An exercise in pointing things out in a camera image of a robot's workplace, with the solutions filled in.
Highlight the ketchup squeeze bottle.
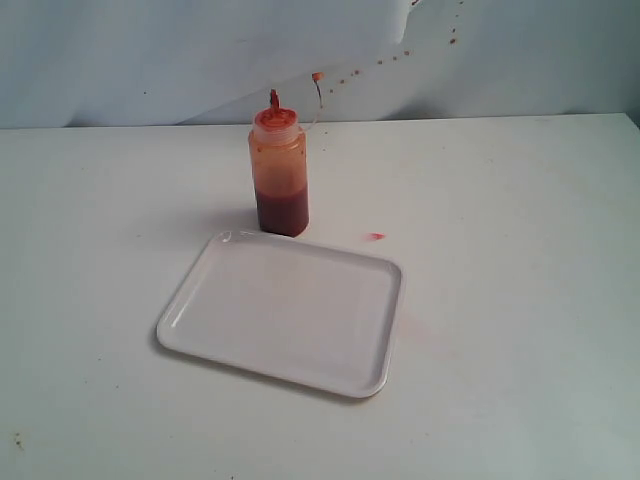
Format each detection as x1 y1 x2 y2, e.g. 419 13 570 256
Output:
248 89 311 237

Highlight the white rectangular plastic tray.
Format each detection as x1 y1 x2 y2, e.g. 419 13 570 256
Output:
156 229 404 400

